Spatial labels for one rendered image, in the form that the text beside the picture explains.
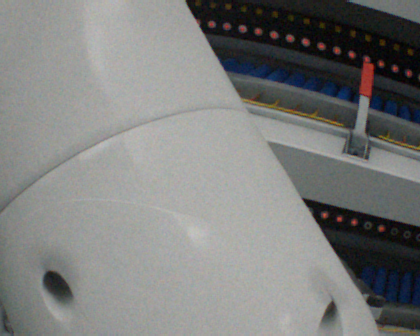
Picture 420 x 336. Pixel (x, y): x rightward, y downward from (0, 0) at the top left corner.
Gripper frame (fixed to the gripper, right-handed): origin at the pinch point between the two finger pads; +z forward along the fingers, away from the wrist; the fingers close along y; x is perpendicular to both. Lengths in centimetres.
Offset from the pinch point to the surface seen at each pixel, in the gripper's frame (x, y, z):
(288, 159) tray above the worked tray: 9.9, -5.9, -3.5
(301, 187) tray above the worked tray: 8.0, -4.4, -2.4
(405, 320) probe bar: -3.7, 12.0, 5.2
